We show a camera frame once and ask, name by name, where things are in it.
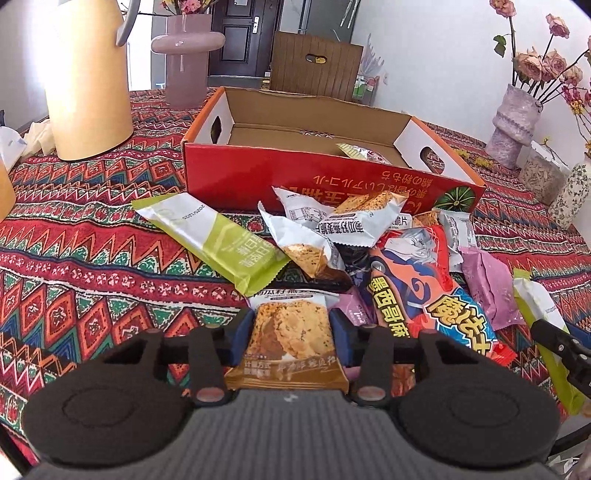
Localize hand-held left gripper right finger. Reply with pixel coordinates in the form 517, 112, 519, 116
330, 308, 481, 408

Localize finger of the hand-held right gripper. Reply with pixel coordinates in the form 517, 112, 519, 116
530, 318, 591, 393

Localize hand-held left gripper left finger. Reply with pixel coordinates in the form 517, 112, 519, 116
104, 318, 254, 408

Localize purple snack packet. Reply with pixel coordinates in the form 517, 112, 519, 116
337, 286, 377, 326

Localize green snack packet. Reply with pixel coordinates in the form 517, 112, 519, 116
131, 193, 293, 297
512, 270, 586, 416

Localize brown cracker snack packet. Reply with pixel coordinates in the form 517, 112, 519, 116
225, 290, 350, 393

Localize pink snack packet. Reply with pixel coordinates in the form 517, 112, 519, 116
459, 247, 526, 330

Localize orange cartoon snack packet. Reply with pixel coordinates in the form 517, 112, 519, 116
367, 225, 518, 398

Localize pile of white cracker packets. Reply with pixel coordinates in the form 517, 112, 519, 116
257, 186, 478, 280

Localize red cardboard box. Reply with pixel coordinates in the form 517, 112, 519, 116
181, 86, 486, 215

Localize floral patterned vase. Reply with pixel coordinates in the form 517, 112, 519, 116
549, 161, 591, 229

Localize red patterned tablecloth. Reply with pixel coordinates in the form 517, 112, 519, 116
0, 88, 591, 462

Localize cream snack packet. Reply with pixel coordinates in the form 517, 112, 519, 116
336, 142, 393, 165

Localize fallen yellow flowers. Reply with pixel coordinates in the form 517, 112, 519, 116
455, 148, 493, 168

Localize purple textured vase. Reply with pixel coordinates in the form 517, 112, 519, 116
485, 84, 542, 169

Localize small storage rack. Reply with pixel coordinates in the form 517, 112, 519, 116
353, 74, 380, 105

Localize wooden chair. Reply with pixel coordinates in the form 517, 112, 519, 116
269, 31, 364, 104

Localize white dried grass bunch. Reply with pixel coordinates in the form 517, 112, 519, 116
360, 34, 387, 78

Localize dried pink roses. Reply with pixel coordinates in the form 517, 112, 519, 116
489, 0, 591, 107

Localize white plastic bag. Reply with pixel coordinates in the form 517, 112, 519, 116
0, 117, 58, 171

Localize yellow thermos jug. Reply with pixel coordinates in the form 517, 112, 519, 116
44, 0, 139, 161

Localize dark brown door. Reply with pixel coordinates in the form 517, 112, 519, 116
208, 0, 274, 88

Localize grey refrigerator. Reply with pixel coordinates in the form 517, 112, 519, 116
298, 0, 358, 43

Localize pink ring-shaped vase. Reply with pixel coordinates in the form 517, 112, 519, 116
151, 14, 225, 110

